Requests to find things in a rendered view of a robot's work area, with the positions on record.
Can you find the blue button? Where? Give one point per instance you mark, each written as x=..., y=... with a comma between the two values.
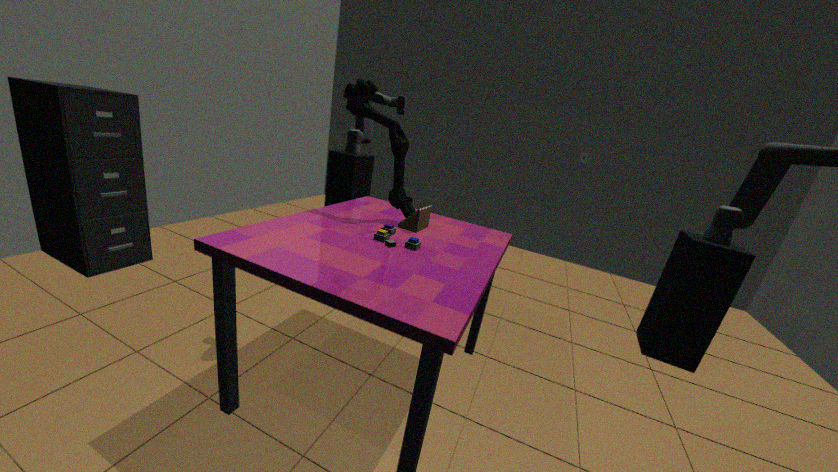
x=413, y=244

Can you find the yellow button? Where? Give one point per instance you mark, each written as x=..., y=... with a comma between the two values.
x=381, y=235

